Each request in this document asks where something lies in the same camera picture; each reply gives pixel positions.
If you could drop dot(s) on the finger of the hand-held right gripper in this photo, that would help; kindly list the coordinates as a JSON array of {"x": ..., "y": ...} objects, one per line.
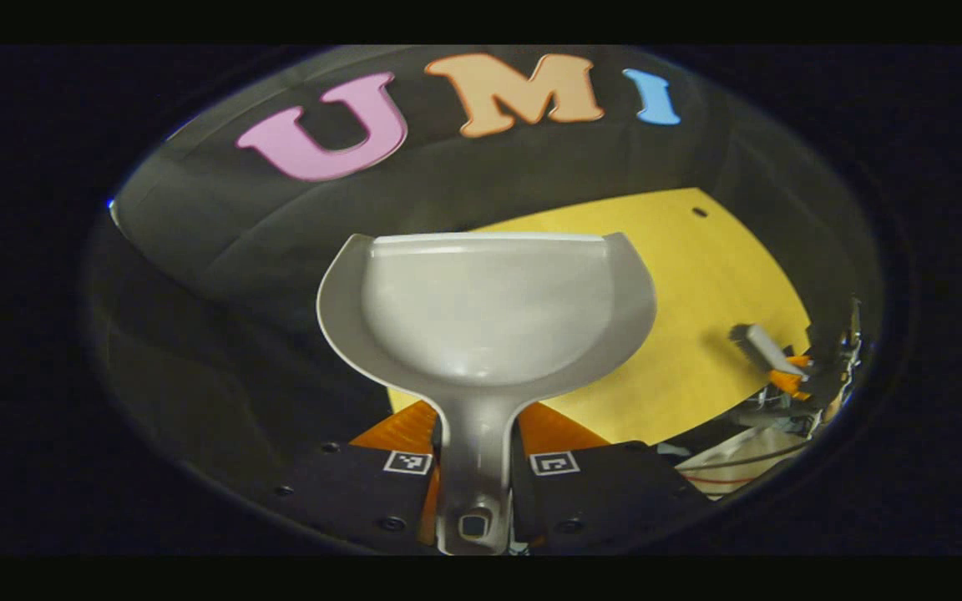
[
  {"x": 788, "y": 386},
  {"x": 800, "y": 362}
]

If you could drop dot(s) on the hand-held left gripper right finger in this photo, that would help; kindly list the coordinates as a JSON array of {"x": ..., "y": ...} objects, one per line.
[{"x": 606, "y": 492}]

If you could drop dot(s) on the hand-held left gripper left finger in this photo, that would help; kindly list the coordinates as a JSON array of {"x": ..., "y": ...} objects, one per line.
[{"x": 347, "y": 492}]

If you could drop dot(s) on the small grey broom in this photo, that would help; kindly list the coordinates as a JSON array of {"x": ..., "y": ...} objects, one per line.
[{"x": 761, "y": 342}]

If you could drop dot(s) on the grey dustpan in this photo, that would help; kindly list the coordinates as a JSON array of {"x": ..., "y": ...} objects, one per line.
[{"x": 489, "y": 317}]

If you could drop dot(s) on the wooden desktop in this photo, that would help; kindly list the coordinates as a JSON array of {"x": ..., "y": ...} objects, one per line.
[{"x": 698, "y": 275}]

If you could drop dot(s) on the black backdrop cloth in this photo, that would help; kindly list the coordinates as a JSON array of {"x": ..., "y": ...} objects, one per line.
[{"x": 239, "y": 250}]

